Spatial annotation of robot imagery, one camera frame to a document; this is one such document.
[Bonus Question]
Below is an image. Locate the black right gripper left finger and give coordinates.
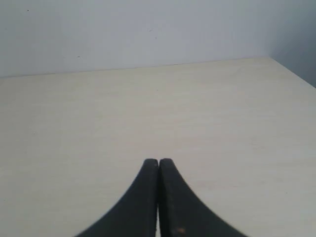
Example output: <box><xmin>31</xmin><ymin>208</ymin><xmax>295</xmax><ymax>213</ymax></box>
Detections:
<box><xmin>78</xmin><ymin>158</ymin><xmax>158</xmax><ymax>237</ymax></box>

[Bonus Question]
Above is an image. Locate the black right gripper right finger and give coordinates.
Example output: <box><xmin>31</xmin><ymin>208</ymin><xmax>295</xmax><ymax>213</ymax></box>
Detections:
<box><xmin>158</xmin><ymin>158</ymin><xmax>243</xmax><ymax>237</ymax></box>

